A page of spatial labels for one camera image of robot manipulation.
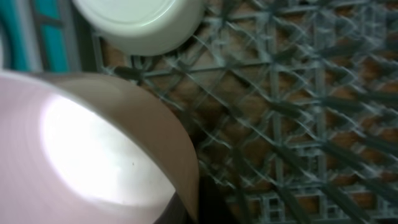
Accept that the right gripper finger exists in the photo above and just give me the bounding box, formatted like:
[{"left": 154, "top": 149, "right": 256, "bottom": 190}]
[{"left": 155, "top": 176, "right": 239, "bottom": 224}]

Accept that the pink bowl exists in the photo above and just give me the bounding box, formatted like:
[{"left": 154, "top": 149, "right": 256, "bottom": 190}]
[{"left": 1, "top": 70, "right": 199, "bottom": 224}]

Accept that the white bowl with nuts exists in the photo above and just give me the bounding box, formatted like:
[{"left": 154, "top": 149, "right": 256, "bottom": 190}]
[{"left": 72, "top": 0, "right": 205, "bottom": 56}]

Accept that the grey dishwasher rack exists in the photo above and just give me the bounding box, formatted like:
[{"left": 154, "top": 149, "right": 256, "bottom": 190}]
[{"left": 60, "top": 1, "right": 397, "bottom": 223}]

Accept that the teal plastic tray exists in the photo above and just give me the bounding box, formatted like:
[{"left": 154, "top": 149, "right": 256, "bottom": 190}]
[{"left": 1, "top": 0, "right": 70, "bottom": 73}]

